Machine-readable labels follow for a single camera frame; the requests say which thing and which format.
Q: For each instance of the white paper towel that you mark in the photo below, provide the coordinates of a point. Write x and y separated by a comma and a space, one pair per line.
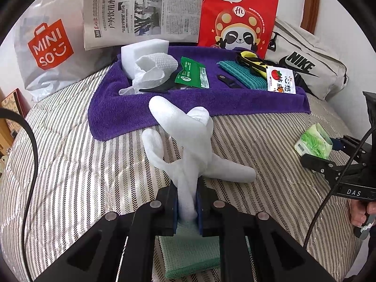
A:
155, 67

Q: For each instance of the light green cloth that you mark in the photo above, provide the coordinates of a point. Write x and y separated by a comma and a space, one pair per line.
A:
191, 255

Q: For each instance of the person's right hand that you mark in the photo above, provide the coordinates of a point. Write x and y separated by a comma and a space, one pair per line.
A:
358, 211

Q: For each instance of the white knit glove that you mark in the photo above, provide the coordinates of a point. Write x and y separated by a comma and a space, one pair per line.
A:
185, 141

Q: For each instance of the brown cardboard box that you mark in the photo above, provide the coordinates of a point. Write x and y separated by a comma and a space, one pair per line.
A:
7, 132

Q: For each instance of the green foil packet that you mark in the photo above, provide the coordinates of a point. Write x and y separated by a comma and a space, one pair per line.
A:
191, 73

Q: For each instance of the patterned cardboard box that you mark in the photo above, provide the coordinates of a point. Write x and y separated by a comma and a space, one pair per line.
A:
13, 101

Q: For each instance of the white shopping bag orange logo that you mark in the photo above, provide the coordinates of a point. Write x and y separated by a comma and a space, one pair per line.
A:
53, 41

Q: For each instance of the purple towel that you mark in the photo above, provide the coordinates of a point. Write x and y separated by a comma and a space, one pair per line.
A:
205, 102

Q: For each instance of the newspaper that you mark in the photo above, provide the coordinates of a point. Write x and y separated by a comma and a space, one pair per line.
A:
141, 11

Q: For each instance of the white sponge block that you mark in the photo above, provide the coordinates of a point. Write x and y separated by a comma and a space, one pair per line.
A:
138, 53

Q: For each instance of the red panda print paper bag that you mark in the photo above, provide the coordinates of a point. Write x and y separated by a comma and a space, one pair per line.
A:
238, 14

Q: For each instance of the white strawberry print pouch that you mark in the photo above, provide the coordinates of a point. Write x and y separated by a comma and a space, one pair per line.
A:
279, 79

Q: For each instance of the white canvas bag black logo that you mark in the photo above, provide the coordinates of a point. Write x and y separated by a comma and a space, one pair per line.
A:
311, 53

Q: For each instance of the wooden headboard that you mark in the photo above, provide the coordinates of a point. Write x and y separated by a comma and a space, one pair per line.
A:
311, 6

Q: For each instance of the yellow black tool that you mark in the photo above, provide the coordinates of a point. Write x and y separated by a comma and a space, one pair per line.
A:
252, 60

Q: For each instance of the teal ribbed cloth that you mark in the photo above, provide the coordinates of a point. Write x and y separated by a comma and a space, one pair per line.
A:
246, 76

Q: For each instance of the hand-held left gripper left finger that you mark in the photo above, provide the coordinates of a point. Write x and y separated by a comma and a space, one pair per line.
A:
175, 211

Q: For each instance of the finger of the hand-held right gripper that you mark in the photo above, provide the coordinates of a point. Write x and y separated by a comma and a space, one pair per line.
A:
351, 147
323, 167

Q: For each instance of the green tissue pack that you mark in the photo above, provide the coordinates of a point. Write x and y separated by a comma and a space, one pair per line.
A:
314, 142

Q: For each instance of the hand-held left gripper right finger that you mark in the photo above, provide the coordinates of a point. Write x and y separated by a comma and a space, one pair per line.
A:
200, 211

